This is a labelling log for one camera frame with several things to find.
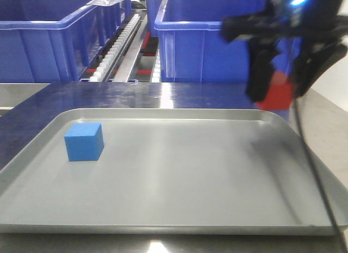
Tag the red foam cube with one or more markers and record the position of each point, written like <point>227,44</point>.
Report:
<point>280,93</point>

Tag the blue foam cube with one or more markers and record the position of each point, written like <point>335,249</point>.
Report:
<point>84,141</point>

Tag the white roller conveyor rail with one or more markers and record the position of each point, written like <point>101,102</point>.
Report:
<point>107,65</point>

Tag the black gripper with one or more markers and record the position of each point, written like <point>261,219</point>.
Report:
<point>317,23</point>

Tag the blue plastic bin left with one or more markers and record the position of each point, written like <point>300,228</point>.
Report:
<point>43,41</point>

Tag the blue plastic bin right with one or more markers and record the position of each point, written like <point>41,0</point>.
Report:
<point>191,47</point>

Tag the blue plastic bin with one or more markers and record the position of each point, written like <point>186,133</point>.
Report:
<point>43,41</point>
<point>152,8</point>
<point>191,47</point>

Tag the blue plastic bin rear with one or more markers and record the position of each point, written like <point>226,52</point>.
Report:
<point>152,8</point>

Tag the grey metal tray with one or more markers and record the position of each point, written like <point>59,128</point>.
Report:
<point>183,171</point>

